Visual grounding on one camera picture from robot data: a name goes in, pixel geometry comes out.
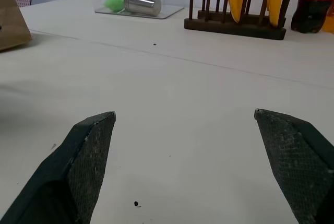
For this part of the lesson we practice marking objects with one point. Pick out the dark wooden peg rack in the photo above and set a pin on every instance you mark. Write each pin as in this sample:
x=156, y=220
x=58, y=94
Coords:
x=235, y=23

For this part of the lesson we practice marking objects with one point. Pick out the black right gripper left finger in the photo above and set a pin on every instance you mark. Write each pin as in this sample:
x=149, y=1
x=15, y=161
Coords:
x=78, y=171

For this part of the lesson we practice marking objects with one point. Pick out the cola bottle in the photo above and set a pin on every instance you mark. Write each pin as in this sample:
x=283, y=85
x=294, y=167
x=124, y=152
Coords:
x=310, y=4

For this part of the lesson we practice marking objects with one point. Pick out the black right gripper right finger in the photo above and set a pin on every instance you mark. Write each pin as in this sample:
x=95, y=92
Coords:
x=297, y=161

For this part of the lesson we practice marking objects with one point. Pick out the green fuzzy ball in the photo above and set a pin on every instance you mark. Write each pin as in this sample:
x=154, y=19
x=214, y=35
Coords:
x=114, y=2

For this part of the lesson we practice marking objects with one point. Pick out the steel shaker cup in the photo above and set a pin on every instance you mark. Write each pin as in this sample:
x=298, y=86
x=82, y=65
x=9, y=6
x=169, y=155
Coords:
x=142, y=2

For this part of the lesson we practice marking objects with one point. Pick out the orange drink bottle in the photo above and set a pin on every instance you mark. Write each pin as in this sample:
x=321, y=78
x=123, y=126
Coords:
x=329, y=20

